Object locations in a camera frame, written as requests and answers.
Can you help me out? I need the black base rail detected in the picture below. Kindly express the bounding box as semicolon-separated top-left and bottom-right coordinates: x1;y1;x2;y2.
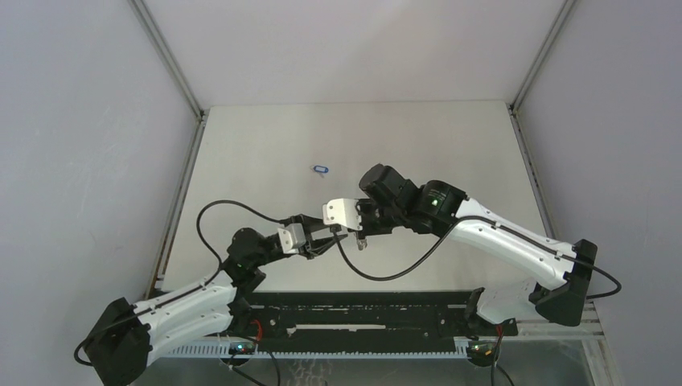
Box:
222;291;499;353

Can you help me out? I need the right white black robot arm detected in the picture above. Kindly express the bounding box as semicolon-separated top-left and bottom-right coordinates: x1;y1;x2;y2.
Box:
355;164;598;335

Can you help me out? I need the left camera black cable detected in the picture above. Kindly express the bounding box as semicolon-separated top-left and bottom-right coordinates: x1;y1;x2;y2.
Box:
73;199;291;368

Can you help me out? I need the white slotted cable duct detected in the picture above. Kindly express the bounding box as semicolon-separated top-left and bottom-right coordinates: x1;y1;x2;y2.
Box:
161;339;469;359

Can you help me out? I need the camera black cable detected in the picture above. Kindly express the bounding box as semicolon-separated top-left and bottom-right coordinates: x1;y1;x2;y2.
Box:
73;199;291;368
331;216;623;301

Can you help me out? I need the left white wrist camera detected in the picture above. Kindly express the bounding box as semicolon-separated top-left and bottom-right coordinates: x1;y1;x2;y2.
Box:
277;223;306;255

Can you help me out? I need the metal keyring with yellow tip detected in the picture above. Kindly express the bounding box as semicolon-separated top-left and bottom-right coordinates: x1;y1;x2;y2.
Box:
355;233;368;251

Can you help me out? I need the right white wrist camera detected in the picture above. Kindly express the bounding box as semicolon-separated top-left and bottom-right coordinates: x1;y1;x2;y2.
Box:
322;199;363;231

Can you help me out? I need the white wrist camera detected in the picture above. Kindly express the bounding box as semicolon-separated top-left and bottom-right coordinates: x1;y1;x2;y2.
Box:
322;199;363;231
277;223;306;255

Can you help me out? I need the left aluminium frame post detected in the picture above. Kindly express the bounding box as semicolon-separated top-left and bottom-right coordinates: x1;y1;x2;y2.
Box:
127;0;206;121

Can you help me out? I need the aluminium frame post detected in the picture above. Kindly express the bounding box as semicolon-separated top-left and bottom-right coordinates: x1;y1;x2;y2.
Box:
127;0;206;121
509;0;580;115

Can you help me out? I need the right camera black cable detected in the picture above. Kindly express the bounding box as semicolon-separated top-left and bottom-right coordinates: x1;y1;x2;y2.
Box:
331;216;623;301

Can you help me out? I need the right aluminium frame post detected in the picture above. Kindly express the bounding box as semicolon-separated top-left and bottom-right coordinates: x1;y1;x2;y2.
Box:
509;0;580;115

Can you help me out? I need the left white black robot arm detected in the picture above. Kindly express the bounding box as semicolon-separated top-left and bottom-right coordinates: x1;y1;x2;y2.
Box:
74;215;361;385

